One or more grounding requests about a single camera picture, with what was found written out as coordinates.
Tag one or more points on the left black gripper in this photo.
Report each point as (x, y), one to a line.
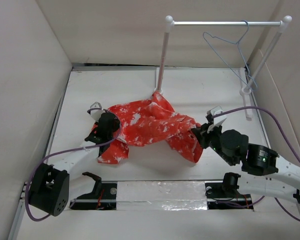
(116, 125)

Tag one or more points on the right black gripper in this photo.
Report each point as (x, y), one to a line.
(201, 132)

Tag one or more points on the red white patterned trousers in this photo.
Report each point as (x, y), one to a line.
(148, 121)

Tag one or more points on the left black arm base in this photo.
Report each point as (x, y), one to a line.
(90, 192)

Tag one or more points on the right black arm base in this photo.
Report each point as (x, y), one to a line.
(224, 195)

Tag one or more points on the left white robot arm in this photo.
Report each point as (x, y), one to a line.
(61, 177)

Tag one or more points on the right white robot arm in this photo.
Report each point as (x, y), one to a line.
(273, 176)

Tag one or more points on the silver foil tape strip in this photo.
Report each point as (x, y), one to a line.
(180, 195)

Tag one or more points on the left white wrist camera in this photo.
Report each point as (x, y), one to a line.
(95, 111)

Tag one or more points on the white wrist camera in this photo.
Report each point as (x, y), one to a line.
(215, 118)
(95, 111)

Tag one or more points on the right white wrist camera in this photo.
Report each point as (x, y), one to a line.
(215, 118)

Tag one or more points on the blue wire hanger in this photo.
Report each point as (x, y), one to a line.
(237, 44)

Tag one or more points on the white clothes rack frame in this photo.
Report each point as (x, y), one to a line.
(246, 89)

